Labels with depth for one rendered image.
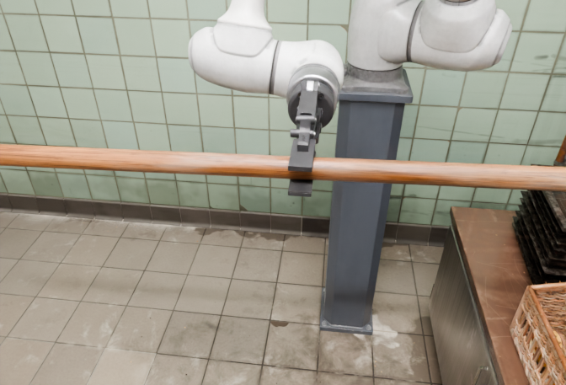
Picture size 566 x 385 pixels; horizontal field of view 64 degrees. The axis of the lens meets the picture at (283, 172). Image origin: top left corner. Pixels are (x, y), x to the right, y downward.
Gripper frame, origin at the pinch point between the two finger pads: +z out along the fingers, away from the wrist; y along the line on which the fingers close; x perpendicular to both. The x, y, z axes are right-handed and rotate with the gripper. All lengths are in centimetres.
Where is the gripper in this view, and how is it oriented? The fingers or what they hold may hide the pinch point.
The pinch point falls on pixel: (301, 167)
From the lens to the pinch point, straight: 59.7
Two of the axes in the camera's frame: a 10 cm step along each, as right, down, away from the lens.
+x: -9.9, -0.6, 1.0
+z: -1.2, 5.5, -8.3
